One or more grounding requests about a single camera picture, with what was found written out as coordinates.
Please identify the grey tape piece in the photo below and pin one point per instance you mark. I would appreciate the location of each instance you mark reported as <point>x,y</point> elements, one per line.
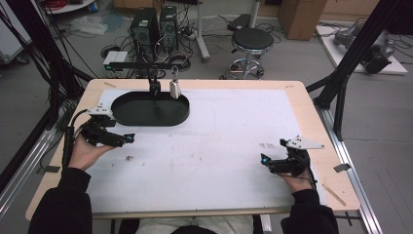
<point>342,167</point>

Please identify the white electronic device box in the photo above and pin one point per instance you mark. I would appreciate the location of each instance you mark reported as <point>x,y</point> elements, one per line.
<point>115,58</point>

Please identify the grey robot part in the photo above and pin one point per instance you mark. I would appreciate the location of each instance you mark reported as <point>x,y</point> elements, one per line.
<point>345,35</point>

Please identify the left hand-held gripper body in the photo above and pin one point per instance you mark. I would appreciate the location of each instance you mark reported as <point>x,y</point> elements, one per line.
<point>97,131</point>

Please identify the black key rack with tray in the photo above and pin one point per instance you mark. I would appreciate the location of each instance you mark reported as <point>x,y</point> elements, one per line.
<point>149,110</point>

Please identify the aluminium rail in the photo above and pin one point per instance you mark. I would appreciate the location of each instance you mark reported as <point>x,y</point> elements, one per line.
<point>19,182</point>
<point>354,182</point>

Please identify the white table mat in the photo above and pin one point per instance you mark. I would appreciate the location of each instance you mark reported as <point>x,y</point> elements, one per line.
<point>201,175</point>

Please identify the slim black computer tower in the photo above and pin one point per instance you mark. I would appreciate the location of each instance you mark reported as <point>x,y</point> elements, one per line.
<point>168,29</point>

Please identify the person's right hand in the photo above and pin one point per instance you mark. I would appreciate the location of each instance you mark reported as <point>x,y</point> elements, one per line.
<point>298,183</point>

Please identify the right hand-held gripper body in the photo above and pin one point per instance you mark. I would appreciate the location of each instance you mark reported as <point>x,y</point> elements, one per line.
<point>293,165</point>

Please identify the large black computer tower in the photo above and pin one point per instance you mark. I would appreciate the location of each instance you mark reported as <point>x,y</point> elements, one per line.
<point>144,34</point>

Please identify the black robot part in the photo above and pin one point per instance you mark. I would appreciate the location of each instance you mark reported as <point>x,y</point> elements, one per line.
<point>376,60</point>

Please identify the brown cardboard box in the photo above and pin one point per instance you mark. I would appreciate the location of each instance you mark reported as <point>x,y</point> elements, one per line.
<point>300,18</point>

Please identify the clear plastic bag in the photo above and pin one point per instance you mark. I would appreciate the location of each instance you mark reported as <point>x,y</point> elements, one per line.
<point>87,25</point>

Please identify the grey desk leg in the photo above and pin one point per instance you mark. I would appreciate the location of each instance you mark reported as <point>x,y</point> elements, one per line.
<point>202,35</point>

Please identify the black round stool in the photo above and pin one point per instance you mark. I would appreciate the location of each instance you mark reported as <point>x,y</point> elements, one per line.
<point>252,39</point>

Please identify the white floor board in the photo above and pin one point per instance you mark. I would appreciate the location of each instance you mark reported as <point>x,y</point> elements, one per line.
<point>337,57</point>

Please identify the round white table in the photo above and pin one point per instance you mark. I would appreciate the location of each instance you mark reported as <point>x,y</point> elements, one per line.
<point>74,6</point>

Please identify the black metal frame stand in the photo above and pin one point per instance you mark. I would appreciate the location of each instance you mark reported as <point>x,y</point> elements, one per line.
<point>55,61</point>
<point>354,55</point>

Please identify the thin wooden stick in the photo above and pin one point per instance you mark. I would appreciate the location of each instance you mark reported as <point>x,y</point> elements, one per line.
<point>334,195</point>

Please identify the person's left hand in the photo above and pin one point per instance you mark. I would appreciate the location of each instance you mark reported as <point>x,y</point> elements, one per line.
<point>84,152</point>

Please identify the black foot pedal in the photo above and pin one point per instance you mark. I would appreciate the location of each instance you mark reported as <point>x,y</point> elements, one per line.
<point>239,22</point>

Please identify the person's legs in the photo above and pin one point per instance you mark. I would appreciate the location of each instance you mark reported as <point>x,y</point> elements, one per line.
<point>201,225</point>

